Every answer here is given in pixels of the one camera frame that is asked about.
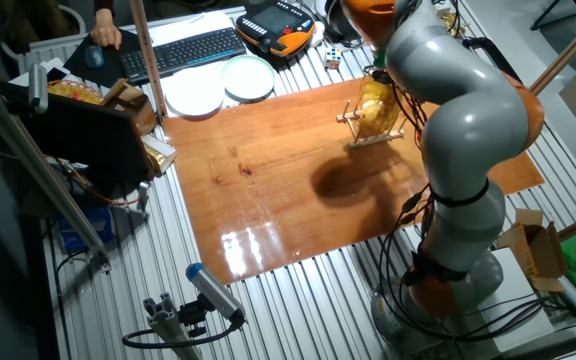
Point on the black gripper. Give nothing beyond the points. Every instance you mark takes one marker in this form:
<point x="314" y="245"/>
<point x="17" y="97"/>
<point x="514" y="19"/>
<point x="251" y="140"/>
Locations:
<point x="382" y="76"/>

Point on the yellow woven wicker dish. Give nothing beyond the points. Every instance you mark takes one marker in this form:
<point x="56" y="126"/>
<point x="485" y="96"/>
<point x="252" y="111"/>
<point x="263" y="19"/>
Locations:
<point x="375" y="107"/>

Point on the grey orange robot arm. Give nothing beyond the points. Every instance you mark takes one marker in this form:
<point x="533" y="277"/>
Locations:
<point x="468" y="125"/>

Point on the person forearm dark sleeve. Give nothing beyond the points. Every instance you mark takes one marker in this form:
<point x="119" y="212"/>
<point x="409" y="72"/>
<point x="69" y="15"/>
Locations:
<point x="103" y="5"/>

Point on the wooden peg dish rack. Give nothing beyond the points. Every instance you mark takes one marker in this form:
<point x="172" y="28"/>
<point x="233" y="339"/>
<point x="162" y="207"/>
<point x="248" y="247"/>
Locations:
<point x="373" y="142"/>

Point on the bare person hand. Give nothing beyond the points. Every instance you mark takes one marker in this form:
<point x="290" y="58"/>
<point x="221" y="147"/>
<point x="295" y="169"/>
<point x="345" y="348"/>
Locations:
<point x="105" y="32"/>

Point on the colourful puzzle cube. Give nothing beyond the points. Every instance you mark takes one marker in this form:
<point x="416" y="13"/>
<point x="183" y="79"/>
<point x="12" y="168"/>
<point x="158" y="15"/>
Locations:
<point x="332" y="58"/>

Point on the small white figure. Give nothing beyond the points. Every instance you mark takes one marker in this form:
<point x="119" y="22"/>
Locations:
<point x="317" y="35"/>

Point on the gold metal part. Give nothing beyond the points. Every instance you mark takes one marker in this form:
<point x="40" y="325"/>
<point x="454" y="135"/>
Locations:
<point x="448" y="22"/>

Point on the black orange teach pendant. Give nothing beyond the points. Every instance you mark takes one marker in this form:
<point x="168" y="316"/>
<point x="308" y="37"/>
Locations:
<point x="273" y="20"/>

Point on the pale green plate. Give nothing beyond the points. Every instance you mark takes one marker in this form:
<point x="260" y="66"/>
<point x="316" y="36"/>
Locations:
<point x="248" y="77"/>

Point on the white plate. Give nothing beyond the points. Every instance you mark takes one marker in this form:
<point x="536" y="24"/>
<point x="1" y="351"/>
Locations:
<point x="193" y="92"/>

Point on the black keyboard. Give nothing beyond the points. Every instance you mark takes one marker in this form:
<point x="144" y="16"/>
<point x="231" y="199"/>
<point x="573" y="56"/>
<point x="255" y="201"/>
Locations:
<point x="183" y="52"/>

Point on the white paper sheet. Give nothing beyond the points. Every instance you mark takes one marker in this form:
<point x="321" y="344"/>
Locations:
<point x="188" y="25"/>

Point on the small white box gold contents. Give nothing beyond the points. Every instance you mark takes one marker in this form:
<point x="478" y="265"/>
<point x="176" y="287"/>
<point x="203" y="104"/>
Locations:
<point x="160" y="150"/>

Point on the open cardboard box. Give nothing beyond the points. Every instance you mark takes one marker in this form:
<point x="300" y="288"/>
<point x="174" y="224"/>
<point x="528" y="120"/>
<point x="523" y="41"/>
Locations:
<point x="543" y="250"/>

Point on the brown cardboard box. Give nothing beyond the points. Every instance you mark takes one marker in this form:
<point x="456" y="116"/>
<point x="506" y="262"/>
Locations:
<point x="133" y="107"/>

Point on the white flat box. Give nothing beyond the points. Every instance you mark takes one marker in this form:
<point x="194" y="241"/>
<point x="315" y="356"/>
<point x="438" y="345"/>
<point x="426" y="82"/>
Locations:
<point x="513" y="300"/>

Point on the grey metal clamp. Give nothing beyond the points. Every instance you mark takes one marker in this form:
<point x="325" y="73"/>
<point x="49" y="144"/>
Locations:
<point x="143" y="192"/>

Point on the dark computer mouse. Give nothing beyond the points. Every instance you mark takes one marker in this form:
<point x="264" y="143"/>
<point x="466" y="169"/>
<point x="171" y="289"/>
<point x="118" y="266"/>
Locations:
<point x="94" y="57"/>

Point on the black monitor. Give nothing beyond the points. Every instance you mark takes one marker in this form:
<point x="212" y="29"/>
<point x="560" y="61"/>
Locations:
<point x="88" y="135"/>

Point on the black mouse pad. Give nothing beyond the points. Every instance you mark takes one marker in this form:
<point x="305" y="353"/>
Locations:
<point x="80" y="75"/>

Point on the wicker basket with contents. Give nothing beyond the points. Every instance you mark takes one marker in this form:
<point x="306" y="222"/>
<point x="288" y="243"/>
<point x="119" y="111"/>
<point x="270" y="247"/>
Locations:
<point x="73" y="92"/>

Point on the blue packet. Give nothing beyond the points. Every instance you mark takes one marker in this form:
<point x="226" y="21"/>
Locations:
<point x="103" y="220"/>

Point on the aluminium profile stand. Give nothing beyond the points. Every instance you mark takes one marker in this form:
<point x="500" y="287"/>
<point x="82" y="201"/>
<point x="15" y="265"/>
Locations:
<point x="168" y="325"/>

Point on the white ribbed panel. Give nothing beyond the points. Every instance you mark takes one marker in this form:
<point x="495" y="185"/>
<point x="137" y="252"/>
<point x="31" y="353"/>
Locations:
<point x="53" y="47"/>

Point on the silver camera blue cap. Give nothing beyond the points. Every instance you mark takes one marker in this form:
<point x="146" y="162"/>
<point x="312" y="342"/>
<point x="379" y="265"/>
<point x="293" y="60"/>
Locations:
<point x="213" y="290"/>

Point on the aluminium frame beam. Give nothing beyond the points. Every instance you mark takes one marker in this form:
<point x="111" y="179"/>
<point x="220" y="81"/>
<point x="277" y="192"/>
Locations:
<point x="79" y="225"/>

